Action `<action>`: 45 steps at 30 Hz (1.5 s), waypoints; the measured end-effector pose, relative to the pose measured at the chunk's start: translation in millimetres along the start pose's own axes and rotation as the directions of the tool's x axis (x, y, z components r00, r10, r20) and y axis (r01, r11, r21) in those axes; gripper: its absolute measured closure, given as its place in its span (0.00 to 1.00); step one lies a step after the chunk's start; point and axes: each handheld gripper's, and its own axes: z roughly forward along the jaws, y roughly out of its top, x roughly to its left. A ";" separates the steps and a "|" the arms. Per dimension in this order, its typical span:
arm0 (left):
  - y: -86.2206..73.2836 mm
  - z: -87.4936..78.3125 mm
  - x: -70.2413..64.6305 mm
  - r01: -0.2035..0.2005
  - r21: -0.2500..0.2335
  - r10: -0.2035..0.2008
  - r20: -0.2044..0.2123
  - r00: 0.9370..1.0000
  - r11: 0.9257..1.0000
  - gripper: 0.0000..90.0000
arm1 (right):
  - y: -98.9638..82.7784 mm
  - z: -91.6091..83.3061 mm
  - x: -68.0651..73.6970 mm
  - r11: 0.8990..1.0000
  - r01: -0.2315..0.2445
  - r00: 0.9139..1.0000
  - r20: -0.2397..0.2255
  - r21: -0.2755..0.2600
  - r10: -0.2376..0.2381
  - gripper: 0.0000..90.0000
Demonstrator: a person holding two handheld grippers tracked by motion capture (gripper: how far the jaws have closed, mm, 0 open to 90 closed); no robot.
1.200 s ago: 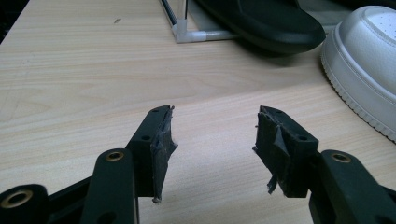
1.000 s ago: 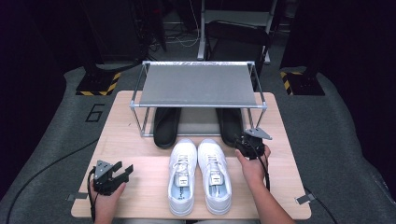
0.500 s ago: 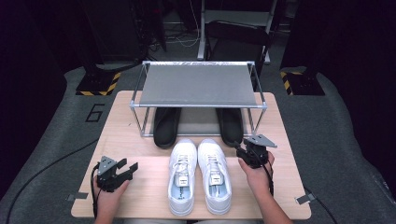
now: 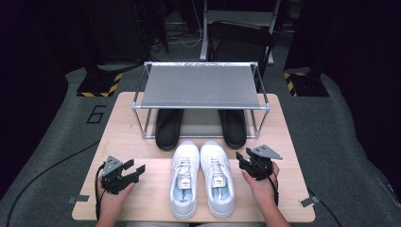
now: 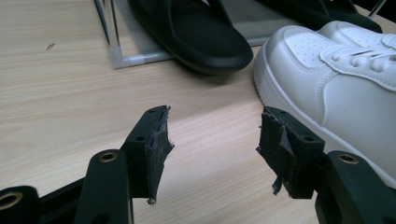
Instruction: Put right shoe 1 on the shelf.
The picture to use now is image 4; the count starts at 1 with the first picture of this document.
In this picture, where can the person's left hand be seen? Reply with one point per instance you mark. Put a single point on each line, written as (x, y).
(110, 203)

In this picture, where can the grey tape strip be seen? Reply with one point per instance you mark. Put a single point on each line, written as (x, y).
(309, 201)
(78, 199)

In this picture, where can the white sneaker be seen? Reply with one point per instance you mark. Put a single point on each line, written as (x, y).
(225, 201)
(181, 205)

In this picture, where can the white metal table frame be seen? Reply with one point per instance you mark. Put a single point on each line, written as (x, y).
(204, 38)

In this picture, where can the black slipper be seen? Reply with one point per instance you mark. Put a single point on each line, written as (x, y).
(167, 135)
(235, 132)

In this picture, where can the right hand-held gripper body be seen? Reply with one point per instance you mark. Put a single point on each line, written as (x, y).
(258, 167)

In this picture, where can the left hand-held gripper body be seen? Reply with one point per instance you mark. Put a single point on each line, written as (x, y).
(113, 181)

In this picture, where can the person's right hand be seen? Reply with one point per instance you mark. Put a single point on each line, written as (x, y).
(263, 190)

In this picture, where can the person's grey trousers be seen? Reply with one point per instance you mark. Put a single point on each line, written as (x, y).
(157, 225)

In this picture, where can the grey metal shoe rack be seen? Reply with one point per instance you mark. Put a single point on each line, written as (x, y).
(201, 85)

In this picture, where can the black stand with striped base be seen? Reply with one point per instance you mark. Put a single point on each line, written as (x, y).
(97, 83)
(307, 85)

